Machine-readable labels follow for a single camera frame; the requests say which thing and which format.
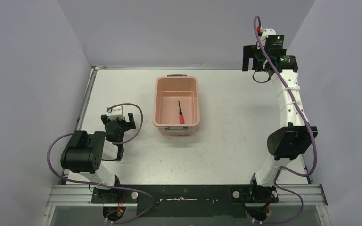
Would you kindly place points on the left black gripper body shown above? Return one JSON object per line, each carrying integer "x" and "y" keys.
{"x": 117, "y": 121}

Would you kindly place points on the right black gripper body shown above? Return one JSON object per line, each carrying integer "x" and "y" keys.
{"x": 260, "y": 55}

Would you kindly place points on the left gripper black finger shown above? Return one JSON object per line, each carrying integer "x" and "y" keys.
{"x": 131, "y": 123}
{"x": 104, "y": 119}

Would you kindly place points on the red handled black screwdriver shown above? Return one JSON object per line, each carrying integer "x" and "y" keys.
{"x": 181, "y": 118}

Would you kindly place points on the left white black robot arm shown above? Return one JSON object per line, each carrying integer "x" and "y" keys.
{"x": 179, "y": 152}

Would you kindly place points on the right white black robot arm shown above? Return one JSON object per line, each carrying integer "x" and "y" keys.
{"x": 295, "y": 134}

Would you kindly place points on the pink plastic bin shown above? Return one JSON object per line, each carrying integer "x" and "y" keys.
{"x": 168, "y": 91}

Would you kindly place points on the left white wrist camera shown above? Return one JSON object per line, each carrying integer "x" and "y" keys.
{"x": 115, "y": 113}

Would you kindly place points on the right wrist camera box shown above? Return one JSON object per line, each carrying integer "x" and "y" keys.
{"x": 271, "y": 40}

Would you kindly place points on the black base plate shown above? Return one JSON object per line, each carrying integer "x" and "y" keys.
{"x": 202, "y": 208}

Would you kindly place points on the aluminium front rail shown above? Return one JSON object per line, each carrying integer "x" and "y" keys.
{"x": 85, "y": 195}

